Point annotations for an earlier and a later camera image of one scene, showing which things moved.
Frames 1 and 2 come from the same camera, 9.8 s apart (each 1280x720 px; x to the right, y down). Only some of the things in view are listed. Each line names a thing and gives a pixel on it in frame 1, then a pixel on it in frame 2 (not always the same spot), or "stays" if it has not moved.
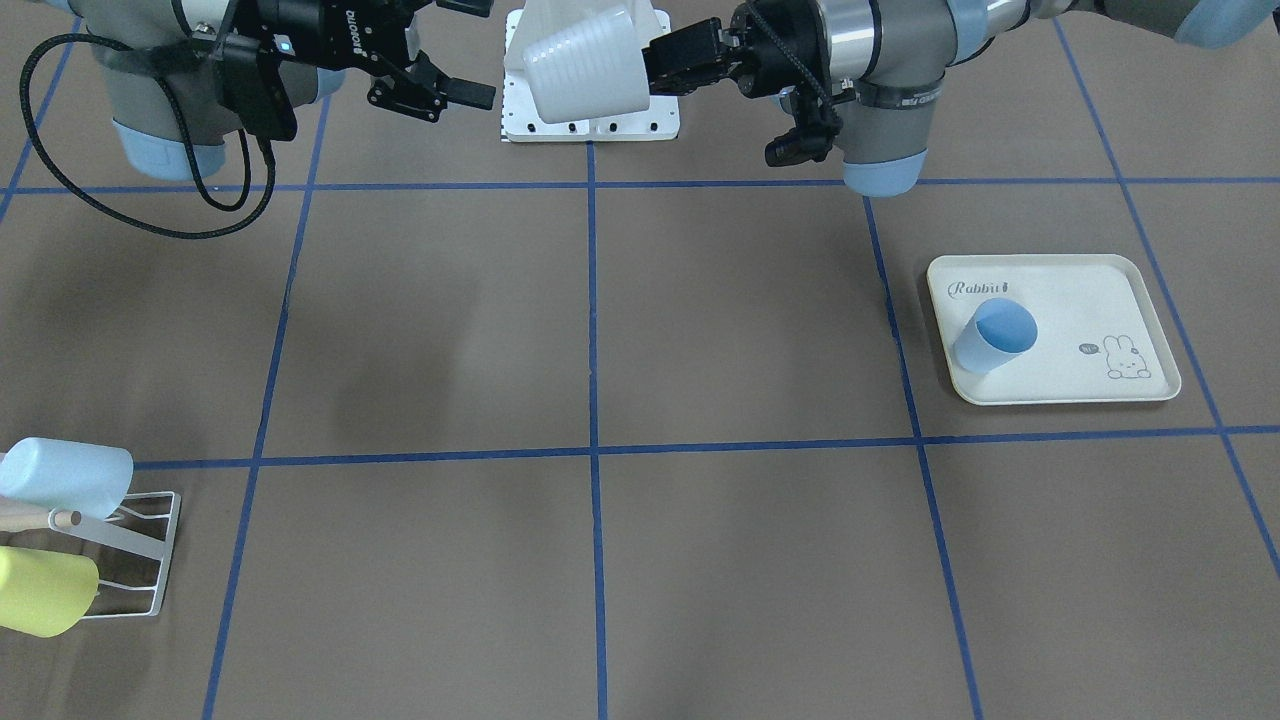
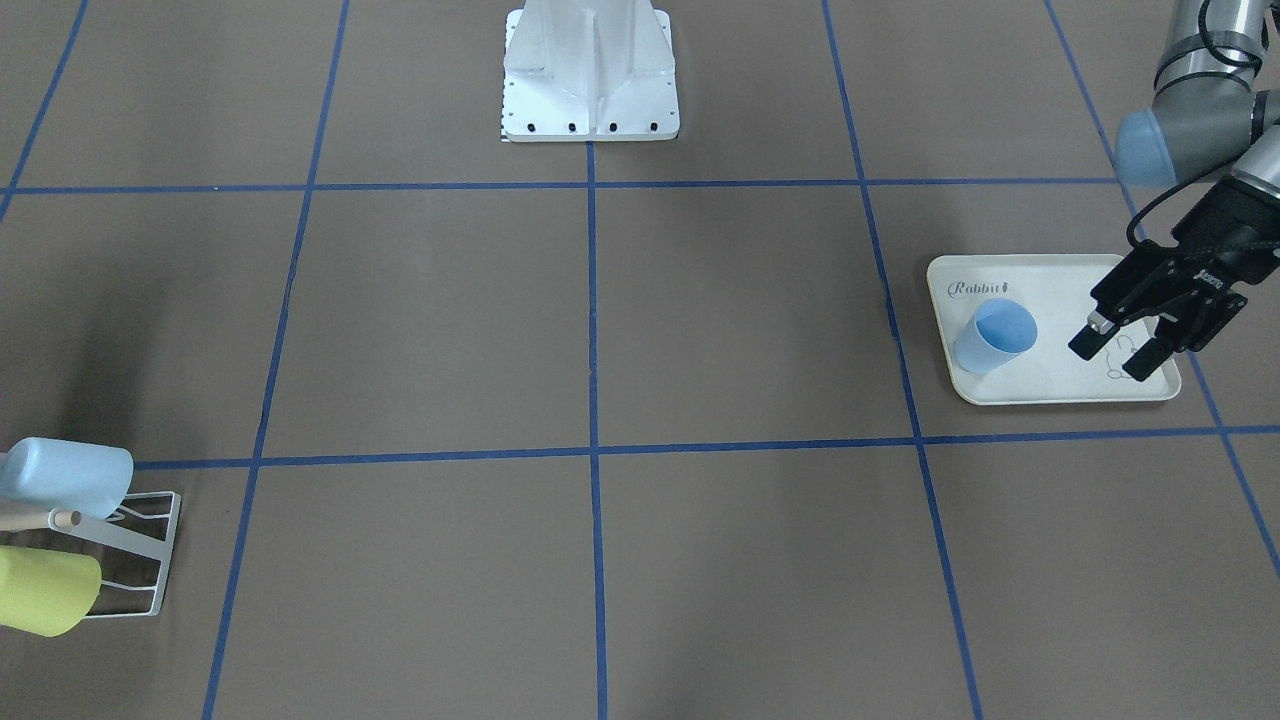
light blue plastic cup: x=85 y=478 stays
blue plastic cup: x=997 y=331 stays
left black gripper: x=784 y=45 to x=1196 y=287
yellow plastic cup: x=44 y=593 stays
